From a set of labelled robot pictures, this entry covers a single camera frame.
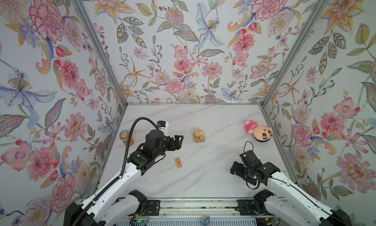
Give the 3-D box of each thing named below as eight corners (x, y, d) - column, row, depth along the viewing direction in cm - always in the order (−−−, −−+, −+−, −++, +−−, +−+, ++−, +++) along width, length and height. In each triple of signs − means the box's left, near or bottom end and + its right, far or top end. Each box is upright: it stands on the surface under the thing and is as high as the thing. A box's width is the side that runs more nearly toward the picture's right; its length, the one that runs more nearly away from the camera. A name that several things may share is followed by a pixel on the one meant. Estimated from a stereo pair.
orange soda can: (123, 147, 97) (117, 138, 89) (125, 138, 101) (120, 129, 93) (132, 147, 97) (127, 138, 89) (135, 138, 101) (130, 129, 93)
